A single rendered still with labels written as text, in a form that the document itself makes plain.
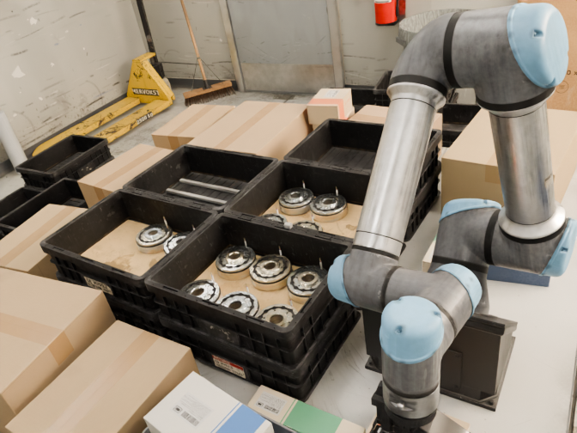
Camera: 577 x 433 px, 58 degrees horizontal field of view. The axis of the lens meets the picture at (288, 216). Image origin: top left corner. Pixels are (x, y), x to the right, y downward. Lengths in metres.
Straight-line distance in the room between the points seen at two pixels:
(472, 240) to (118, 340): 0.78
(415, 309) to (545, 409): 0.58
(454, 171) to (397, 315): 0.96
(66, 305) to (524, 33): 1.07
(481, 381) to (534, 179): 0.41
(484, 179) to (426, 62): 0.75
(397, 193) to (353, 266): 0.13
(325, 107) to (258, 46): 2.86
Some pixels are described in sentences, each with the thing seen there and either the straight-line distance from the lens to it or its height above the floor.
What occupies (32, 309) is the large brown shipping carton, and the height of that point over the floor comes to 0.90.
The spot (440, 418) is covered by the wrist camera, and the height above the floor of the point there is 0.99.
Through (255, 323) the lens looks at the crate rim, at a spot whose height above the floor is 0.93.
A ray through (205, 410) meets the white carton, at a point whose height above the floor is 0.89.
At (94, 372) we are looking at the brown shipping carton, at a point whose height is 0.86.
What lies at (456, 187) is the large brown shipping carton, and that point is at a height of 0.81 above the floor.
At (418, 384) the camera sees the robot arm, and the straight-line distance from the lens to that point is 0.70.
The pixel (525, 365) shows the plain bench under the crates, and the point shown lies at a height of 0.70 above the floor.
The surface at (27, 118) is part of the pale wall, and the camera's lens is 4.77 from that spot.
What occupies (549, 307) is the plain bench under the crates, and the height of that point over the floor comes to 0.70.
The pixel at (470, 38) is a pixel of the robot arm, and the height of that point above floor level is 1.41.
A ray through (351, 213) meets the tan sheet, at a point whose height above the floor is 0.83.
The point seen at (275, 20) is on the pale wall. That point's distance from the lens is 4.58.
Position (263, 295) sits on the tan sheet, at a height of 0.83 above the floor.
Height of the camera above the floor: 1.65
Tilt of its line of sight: 33 degrees down
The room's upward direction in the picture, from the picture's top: 10 degrees counter-clockwise
